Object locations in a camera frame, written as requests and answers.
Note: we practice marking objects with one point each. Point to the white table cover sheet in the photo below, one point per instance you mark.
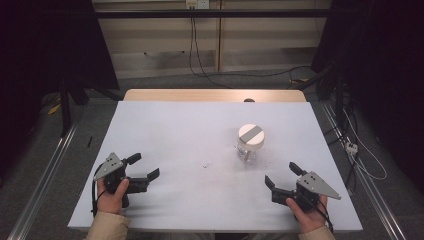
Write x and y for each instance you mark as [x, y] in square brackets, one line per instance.
[186, 140]

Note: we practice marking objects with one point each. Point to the dark curtain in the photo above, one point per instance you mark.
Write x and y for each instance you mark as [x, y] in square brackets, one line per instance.
[46, 43]
[383, 50]

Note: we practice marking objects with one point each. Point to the person's right hand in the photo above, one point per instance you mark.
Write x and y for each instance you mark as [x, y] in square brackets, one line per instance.
[308, 216]

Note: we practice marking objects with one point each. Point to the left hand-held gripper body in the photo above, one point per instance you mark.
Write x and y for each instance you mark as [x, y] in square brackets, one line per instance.
[111, 166]

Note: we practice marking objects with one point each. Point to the person's left hand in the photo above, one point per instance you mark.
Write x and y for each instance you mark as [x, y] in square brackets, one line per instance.
[111, 200]

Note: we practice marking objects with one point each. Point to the small black stick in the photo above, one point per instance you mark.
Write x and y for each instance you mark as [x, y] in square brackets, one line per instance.
[89, 141]

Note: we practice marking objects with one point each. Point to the white round jar lid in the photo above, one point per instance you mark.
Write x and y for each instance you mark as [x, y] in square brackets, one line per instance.
[248, 128]

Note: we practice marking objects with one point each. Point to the wooden post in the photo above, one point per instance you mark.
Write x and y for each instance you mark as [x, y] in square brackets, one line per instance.
[218, 36]

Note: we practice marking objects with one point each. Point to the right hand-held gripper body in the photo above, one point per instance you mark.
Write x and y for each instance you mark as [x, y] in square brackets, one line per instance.
[313, 186]

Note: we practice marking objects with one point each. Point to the black horizontal bar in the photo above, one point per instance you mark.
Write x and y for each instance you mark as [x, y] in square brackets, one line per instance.
[213, 13]

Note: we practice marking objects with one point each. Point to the clear glass jar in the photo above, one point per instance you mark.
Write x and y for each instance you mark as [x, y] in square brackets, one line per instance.
[248, 153]

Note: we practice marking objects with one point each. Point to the white power strip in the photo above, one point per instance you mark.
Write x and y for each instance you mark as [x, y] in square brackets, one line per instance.
[351, 147]

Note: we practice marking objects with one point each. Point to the aluminium floor rail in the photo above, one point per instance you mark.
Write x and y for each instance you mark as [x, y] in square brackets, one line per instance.
[40, 183]
[366, 186]

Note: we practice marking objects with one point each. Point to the white wall socket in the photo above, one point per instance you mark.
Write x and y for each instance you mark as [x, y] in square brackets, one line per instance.
[198, 3]

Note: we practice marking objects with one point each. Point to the black metal stand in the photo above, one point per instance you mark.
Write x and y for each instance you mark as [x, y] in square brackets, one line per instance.
[66, 103]

